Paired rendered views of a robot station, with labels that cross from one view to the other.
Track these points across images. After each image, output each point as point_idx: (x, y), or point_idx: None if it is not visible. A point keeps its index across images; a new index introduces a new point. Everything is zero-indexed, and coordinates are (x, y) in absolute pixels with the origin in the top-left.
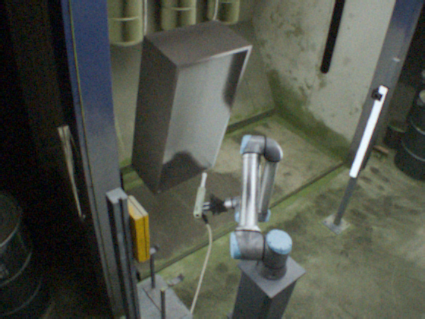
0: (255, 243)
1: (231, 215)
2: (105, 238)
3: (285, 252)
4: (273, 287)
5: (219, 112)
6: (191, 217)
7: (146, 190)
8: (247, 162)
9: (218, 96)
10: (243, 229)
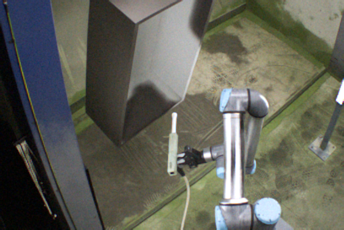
0: (242, 217)
1: None
2: (78, 226)
3: (274, 222)
4: None
5: (187, 42)
6: (162, 159)
7: None
8: (230, 123)
9: (183, 25)
10: (229, 204)
